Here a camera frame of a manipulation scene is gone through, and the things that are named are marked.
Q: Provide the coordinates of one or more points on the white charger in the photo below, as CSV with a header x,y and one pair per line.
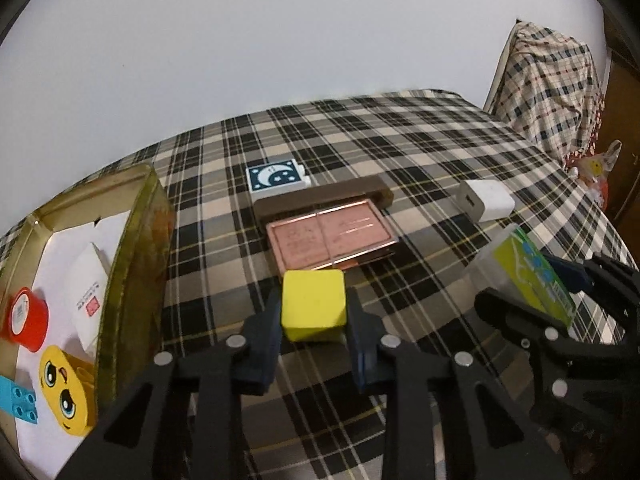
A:
x,y
487,200

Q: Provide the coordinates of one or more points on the yellow cube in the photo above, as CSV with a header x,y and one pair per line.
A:
x,y
312,305

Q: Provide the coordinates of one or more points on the brown wooden cabinet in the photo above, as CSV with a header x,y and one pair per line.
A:
x,y
625,110

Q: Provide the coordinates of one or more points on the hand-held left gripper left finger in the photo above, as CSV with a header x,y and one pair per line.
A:
x,y
262,340

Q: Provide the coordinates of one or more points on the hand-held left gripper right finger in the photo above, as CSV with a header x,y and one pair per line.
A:
x,y
362,345

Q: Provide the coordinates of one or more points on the plaid cloth covered chair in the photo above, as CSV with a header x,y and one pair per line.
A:
x,y
545,90

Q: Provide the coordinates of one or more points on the printed plastic bag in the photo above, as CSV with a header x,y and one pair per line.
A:
x,y
595,167

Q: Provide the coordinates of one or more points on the white small box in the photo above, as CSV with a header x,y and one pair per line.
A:
x,y
90,290

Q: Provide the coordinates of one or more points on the clear box with green card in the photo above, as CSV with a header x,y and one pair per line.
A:
x,y
520,265

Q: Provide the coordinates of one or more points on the copper metal case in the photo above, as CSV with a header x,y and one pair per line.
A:
x,y
330,240

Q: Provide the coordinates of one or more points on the red tape roll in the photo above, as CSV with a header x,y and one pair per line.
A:
x,y
30,320

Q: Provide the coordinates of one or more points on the yellow face toy block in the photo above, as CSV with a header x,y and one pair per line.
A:
x,y
62,385

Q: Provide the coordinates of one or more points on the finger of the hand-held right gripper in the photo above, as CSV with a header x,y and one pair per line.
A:
x,y
520,316
600,275

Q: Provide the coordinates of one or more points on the gold metal tray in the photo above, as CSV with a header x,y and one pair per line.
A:
x,y
135,270

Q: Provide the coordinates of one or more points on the white paper sheet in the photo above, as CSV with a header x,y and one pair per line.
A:
x,y
50,265

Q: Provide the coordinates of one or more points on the blue toy block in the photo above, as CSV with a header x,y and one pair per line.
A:
x,y
17,400

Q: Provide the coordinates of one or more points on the moon print block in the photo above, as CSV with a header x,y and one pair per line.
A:
x,y
275,177

